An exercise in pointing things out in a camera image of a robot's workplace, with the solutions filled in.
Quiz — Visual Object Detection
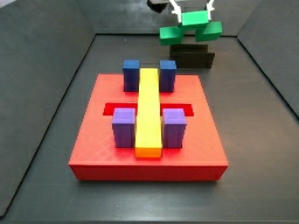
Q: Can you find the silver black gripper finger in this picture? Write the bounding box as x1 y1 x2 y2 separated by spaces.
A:
169 0 181 23

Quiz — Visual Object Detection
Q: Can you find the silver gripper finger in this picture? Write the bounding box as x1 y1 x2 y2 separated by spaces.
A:
205 0 215 21

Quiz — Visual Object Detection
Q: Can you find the green U-shaped block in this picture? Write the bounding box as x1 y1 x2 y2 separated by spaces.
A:
159 10 223 46

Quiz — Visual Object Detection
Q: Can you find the red base board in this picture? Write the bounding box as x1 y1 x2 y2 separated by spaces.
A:
69 69 229 181

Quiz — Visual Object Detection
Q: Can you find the yellow long bar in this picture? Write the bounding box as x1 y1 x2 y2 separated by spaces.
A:
135 68 163 158

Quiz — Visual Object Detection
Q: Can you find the black fixture bracket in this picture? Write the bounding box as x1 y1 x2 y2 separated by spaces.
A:
169 44 215 69

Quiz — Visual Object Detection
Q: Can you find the dark blue right post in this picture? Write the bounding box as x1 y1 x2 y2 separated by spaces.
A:
159 60 176 93

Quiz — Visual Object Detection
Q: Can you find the dark blue post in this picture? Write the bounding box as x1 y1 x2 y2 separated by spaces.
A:
159 60 176 93
123 60 140 92

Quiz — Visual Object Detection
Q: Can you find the dark blue left post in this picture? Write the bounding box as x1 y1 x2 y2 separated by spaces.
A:
123 60 140 92

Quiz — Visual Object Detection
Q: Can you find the purple right post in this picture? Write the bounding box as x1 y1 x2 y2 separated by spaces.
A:
163 108 187 149

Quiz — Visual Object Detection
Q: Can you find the purple post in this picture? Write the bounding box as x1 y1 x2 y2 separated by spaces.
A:
112 108 136 148
163 108 187 149

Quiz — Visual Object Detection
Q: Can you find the purple left post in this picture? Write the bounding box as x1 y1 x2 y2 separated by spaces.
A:
112 108 136 148

